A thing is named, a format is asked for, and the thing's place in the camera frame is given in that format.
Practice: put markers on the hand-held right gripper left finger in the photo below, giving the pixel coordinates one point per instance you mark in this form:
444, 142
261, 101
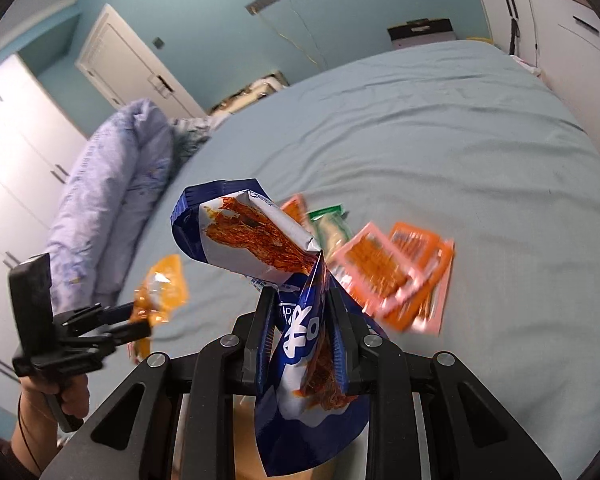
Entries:
266, 332

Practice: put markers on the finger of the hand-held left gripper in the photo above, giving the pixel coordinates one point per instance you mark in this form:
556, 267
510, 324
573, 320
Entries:
117, 312
130, 332

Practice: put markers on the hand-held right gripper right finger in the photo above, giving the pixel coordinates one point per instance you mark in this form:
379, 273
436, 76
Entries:
339, 340

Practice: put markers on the orange snack packet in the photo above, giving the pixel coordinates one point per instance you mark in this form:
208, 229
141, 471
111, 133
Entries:
165, 285

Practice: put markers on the blue and white snack bag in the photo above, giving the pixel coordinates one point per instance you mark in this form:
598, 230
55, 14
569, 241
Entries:
240, 240

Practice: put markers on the person's left forearm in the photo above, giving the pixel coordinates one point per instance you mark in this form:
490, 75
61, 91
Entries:
32, 435

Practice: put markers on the person's left hand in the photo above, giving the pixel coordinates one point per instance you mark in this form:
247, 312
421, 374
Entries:
76, 395

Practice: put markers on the green snack packet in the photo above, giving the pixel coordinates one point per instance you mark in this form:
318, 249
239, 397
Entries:
332, 227

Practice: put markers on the pale blue printed duvet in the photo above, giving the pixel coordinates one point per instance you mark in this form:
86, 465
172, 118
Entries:
105, 185

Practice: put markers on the white wardrobe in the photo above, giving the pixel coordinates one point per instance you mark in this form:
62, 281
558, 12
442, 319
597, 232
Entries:
15, 160

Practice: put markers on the grey patterned pillow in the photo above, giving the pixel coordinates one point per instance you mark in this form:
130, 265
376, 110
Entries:
195, 135

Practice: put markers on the light blue bed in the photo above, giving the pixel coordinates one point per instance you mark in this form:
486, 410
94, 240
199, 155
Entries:
430, 150

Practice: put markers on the clutter beside bed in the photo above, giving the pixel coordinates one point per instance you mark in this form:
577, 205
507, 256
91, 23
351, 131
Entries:
250, 90

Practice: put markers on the white door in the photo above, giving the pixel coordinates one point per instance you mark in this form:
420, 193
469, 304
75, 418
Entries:
130, 55

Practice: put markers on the black and white box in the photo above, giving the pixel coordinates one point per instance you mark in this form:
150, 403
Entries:
420, 35

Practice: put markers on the grey wall switch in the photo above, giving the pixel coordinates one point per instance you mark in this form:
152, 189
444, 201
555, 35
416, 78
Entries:
158, 43

